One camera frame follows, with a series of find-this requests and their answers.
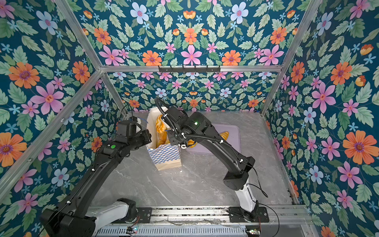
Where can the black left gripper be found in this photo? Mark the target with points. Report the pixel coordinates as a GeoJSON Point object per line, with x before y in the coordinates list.
{"type": "Point", "coordinates": [147, 136]}

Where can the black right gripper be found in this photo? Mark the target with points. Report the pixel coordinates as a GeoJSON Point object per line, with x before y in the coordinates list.
{"type": "Point", "coordinates": [171, 138]}

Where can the oval golden bread bun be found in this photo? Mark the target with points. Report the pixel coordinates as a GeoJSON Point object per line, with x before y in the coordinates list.
{"type": "Point", "coordinates": [162, 138]}

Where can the checkered paper bread bag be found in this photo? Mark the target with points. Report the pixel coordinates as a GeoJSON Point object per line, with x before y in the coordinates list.
{"type": "Point", "coordinates": [165, 156]}

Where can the lavender plastic tray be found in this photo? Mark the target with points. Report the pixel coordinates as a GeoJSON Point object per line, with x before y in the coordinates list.
{"type": "Point", "coordinates": [233, 139]}

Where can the small round striped bun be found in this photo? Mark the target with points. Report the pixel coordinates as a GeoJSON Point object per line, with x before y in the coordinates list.
{"type": "Point", "coordinates": [191, 144]}

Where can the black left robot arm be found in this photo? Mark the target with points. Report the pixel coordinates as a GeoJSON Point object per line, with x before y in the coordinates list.
{"type": "Point", "coordinates": [71, 218]}

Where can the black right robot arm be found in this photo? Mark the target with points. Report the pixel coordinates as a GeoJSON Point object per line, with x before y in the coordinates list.
{"type": "Point", "coordinates": [198, 128]}

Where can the black hook rail bracket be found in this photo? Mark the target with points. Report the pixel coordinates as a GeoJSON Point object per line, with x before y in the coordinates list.
{"type": "Point", "coordinates": [189, 69]}

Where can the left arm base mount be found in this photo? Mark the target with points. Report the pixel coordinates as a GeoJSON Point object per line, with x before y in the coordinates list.
{"type": "Point", "coordinates": [139, 214]}

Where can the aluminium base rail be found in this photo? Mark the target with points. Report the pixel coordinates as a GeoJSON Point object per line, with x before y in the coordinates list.
{"type": "Point", "coordinates": [279, 215]}

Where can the white perforated cable duct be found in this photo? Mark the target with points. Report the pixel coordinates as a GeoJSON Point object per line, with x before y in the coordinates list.
{"type": "Point", "coordinates": [172, 231]}

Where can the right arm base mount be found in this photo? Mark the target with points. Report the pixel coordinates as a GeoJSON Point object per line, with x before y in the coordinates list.
{"type": "Point", "coordinates": [239, 215]}

